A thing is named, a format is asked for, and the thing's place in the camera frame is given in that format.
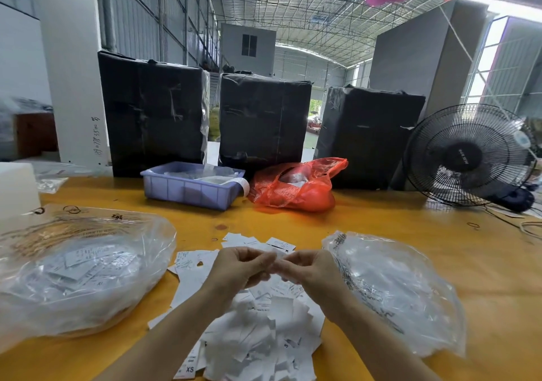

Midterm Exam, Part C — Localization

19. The black table fan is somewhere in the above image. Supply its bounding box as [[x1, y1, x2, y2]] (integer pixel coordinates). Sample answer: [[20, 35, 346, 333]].
[[403, 104, 536, 212]]

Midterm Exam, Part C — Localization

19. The pile of white labels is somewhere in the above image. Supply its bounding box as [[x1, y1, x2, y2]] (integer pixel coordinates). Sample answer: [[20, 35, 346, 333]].
[[148, 232, 326, 381]]

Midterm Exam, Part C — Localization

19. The bundle of cables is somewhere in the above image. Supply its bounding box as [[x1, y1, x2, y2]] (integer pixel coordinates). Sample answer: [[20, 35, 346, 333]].
[[483, 203, 542, 242]]

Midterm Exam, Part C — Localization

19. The blue plastic bin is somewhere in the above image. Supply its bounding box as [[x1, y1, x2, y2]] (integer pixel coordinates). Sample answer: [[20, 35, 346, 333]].
[[141, 161, 251, 210]]

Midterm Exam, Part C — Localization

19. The red plastic bag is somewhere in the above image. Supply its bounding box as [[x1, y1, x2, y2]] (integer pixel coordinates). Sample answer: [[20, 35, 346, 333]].
[[248, 157, 349, 214]]

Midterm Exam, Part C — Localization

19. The large clear bag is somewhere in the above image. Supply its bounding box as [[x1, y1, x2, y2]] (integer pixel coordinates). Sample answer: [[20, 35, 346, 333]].
[[0, 204, 177, 352]]

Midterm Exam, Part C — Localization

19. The person's left forearm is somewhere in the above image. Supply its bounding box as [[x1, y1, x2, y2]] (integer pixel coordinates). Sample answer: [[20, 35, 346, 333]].
[[97, 287, 231, 381]]

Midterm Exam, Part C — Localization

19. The person's right forearm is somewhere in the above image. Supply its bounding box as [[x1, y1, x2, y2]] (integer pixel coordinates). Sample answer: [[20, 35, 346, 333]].
[[324, 292, 447, 381]]

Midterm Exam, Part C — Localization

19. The grey cabin with window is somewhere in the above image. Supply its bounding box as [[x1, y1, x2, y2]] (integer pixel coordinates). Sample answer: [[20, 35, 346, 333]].
[[220, 24, 277, 77]]

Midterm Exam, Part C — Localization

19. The white foam box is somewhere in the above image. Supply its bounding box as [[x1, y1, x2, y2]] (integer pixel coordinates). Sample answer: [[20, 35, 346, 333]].
[[0, 161, 42, 221]]

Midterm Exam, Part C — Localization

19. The person's left hand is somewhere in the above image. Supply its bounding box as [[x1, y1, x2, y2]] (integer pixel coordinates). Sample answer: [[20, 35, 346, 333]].
[[202, 246, 278, 306]]

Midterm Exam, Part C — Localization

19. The large black wrapped bale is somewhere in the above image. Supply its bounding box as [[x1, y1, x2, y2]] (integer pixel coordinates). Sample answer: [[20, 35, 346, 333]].
[[218, 72, 313, 174], [97, 50, 211, 178], [315, 86, 427, 191]]

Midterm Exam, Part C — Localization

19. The white pillar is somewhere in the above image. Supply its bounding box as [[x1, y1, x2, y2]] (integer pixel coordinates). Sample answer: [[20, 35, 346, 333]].
[[27, 0, 111, 170]]

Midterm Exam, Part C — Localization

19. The brown wooden cabinet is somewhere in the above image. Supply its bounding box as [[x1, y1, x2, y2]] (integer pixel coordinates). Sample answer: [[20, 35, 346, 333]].
[[12, 111, 59, 159]]

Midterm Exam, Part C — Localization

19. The person's right hand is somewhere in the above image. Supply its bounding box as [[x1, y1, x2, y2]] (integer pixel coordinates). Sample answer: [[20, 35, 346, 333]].
[[273, 249, 352, 312]]

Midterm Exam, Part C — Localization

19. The clear plastic bag black print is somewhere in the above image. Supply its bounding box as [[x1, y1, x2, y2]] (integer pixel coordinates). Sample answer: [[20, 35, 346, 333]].
[[322, 231, 467, 358]]

